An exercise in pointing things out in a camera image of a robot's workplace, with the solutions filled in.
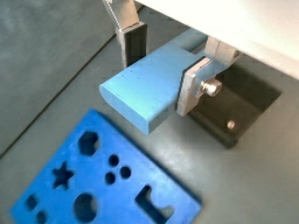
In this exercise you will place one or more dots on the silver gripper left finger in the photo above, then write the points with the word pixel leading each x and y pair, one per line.
pixel 131 30

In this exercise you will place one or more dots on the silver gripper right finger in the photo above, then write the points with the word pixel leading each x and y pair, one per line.
pixel 199 77

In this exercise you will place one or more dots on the black curved fixture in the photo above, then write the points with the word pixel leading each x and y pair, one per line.
pixel 227 114

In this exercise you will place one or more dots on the blue foam shape-cutout block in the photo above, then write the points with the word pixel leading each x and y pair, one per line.
pixel 100 181

